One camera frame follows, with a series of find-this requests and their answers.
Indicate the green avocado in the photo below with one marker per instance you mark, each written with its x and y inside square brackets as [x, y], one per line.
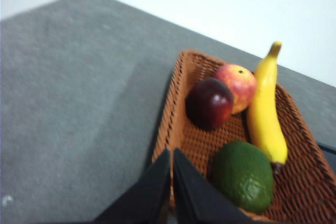
[241, 176]

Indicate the yellow banana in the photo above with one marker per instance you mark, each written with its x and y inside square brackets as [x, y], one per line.
[265, 119]

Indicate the black rectangular tray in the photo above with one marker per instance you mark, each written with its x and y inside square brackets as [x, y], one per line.
[329, 148]

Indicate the dark red plum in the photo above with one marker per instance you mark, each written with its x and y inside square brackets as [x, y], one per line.
[207, 103]

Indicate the brown wicker basket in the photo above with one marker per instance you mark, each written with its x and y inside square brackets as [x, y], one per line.
[302, 176]

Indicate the red yellow apple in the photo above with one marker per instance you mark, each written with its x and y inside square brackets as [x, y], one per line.
[241, 87]

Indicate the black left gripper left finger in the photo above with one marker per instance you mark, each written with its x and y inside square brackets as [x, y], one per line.
[147, 197]

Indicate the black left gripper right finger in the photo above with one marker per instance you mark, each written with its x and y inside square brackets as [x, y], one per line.
[194, 200]

